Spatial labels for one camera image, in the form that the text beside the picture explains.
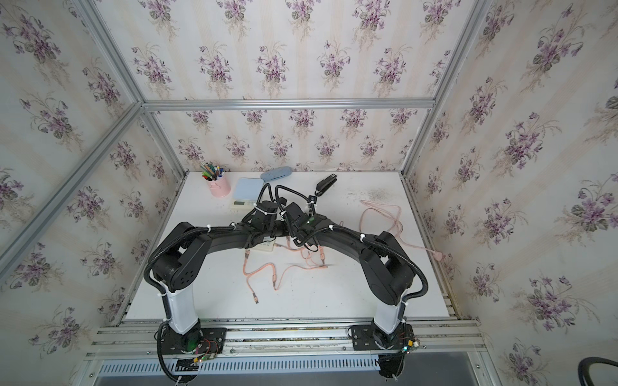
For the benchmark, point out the black stapler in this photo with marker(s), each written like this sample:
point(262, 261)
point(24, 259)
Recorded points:
point(325, 184)

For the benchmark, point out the pink pen holder cup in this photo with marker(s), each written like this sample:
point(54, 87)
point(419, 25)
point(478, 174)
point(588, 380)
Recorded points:
point(220, 187)

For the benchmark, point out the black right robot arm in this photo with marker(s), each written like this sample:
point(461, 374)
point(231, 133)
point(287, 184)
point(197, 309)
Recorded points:
point(390, 274)

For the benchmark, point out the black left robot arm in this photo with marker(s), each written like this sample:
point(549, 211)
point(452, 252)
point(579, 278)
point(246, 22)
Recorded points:
point(175, 264)

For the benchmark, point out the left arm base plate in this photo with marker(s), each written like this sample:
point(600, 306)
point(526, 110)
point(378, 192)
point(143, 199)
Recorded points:
point(198, 341)

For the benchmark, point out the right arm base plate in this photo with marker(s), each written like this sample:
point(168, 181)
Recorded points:
point(381, 337)

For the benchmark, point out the coloured pens bundle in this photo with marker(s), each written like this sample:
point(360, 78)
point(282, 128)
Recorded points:
point(211, 172)

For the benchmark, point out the blue fabric pencil case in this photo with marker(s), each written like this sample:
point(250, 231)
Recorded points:
point(276, 174)

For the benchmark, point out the aluminium rail frame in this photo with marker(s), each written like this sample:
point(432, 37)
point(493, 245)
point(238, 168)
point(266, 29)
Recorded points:
point(244, 338)

